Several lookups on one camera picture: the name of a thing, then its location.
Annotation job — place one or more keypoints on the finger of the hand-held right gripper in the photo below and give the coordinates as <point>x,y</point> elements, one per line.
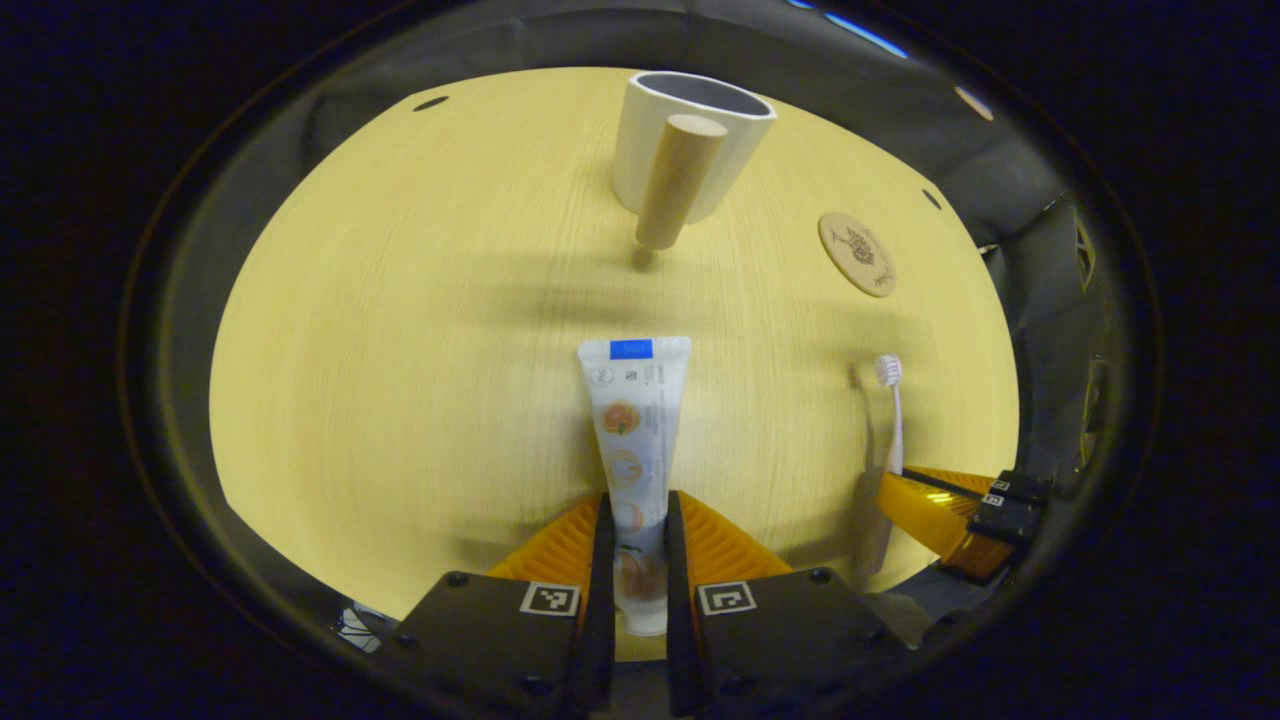
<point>1005,520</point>
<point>1015,483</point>

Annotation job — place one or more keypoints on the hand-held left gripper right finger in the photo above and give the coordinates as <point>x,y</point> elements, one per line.
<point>790,640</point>

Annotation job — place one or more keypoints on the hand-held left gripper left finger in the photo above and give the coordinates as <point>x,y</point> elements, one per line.
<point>500,640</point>

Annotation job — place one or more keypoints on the pink toothbrush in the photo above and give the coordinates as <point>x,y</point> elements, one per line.
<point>897,430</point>

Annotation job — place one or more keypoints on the white toothpaste tube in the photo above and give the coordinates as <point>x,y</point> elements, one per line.
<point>635,420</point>

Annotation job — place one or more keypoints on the round brown coaster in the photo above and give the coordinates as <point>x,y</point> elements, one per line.
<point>858,253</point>

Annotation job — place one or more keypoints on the black backdrop cloth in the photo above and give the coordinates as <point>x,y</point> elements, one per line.
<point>560,40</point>

